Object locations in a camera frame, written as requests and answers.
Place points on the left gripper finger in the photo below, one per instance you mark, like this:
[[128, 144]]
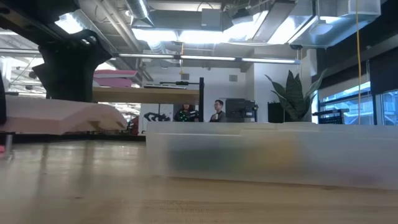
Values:
[[68, 84]]

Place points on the translucent plastic box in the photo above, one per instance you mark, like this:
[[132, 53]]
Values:
[[280, 155]]

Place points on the black background robot arm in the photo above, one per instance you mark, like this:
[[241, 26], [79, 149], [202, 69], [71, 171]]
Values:
[[155, 117]]

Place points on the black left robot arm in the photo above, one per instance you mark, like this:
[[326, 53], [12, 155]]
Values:
[[25, 21]]

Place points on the thick pink foam board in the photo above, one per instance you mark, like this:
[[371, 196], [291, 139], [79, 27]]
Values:
[[115, 82]]

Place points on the thin pink foam board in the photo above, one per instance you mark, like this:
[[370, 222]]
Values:
[[118, 73]]

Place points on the wooden background table top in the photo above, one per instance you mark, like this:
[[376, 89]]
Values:
[[146, 95]]

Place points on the small pink object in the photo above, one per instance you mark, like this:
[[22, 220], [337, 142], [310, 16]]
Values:
[[2, 149]]

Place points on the black horizontal bar device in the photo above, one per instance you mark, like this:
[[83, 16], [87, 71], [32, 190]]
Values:
[[182, 83]]

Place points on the seated person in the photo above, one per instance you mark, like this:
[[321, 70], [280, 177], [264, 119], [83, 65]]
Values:
[[186, 115]]

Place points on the grey ceiling box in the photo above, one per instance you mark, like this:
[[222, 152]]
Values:
[[211, 17]]

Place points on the standing person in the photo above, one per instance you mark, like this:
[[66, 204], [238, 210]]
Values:
[[218, 115]]

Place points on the black machine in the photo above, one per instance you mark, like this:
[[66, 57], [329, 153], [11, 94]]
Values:
[[241, 110]]

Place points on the black cabinet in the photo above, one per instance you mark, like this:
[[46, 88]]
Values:
[[275, 113]]

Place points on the green snake plant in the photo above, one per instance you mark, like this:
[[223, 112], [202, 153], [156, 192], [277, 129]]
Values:
[[295, 99]]

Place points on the white planter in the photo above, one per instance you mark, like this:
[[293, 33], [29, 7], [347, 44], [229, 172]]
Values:
[[298, 123]]

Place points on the black perforated crate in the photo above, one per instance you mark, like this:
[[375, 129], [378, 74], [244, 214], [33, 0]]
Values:
[[332, 119]]

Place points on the silver spiral duct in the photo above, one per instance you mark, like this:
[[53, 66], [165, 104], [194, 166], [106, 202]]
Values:
[[140, 9]]

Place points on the grey metal post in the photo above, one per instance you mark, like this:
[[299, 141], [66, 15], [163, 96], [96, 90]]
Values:
[[9, 144]]

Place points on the black vertical frame post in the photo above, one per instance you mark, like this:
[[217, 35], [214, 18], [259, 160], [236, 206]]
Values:
[[201, 99]]

